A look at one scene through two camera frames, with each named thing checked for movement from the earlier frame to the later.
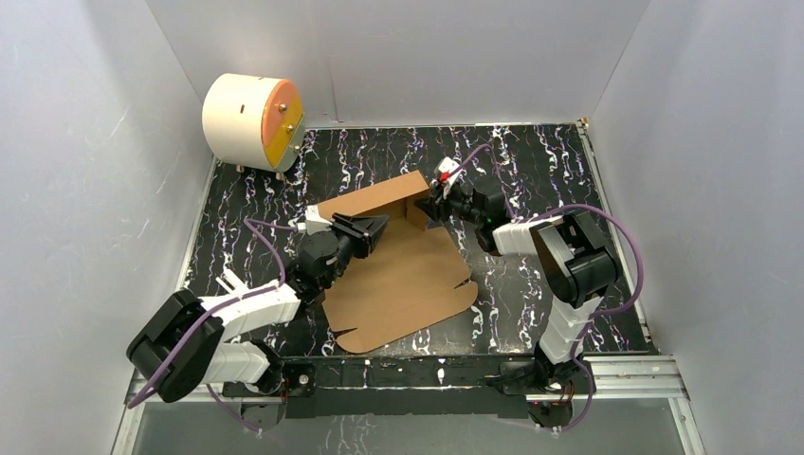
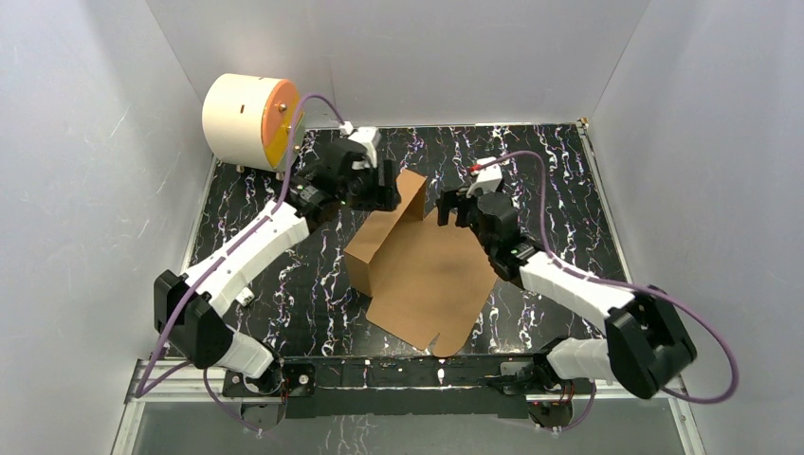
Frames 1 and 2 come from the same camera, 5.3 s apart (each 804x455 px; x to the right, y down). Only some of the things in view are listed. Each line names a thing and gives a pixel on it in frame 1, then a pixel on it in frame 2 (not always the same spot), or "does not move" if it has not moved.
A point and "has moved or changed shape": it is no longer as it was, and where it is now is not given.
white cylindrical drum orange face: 253,122 does not move
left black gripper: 350,231 -> 385,185
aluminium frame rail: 638,380 does not move
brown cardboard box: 411,278 has moved or changed shape
